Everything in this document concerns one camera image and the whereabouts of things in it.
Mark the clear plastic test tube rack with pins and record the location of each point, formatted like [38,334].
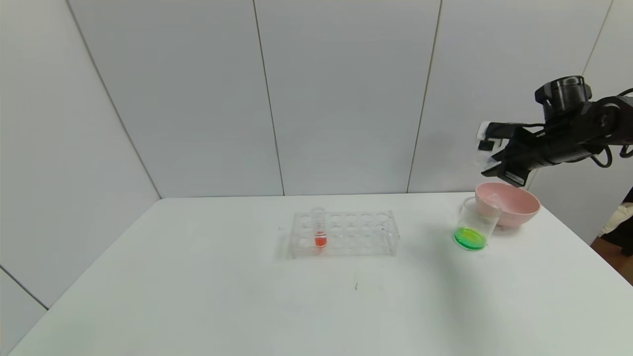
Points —
[346,237]

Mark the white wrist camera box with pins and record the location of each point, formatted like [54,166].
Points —
[492,133]

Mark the test tube with red pigment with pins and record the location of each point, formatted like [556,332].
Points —
[320,241]

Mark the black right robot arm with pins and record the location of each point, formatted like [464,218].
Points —
[588,123]

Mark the pink bowl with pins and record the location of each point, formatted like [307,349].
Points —
[517,212]

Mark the clear glass beaker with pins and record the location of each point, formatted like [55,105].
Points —
[472,237]

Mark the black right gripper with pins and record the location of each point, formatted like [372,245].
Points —
[512,175]

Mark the beige and black background bundle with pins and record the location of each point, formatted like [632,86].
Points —
[618,222]

